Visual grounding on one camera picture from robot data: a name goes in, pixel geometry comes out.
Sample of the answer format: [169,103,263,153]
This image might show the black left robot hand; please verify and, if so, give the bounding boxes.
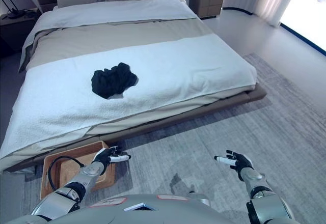
[91,145,132,170]

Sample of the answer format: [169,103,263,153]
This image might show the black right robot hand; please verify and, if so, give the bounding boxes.
[213,149,255,182]

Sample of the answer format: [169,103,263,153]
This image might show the black clothes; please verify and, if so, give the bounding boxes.
[91,62,140,100]

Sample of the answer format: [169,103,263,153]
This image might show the brown wicker basket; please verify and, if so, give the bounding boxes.
[40,140,118,201]

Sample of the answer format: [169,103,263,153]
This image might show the grey robot torso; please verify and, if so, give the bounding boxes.
[14,192,261,224]

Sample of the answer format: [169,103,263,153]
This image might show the white fleece throw blanket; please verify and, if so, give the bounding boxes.
[0,34,258,160]

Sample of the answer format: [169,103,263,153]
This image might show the white top sheet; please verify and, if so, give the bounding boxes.
[24,0,197,44]

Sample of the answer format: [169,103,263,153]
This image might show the black curved floor strip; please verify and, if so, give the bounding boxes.
[223,6,258,16]

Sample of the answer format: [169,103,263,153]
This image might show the dark nightstand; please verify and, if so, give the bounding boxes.
[0,7,43,57]

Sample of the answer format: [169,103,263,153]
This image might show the wooden nightstand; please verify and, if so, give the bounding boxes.
[190,0,226,19]

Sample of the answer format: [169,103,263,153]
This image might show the black lamp base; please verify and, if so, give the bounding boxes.
[0,0,37,19]

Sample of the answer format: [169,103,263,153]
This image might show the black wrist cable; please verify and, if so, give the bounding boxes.
[47,156,85,192]

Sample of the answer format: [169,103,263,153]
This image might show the brown bed frame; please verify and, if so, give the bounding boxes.
[4,83,268,174]

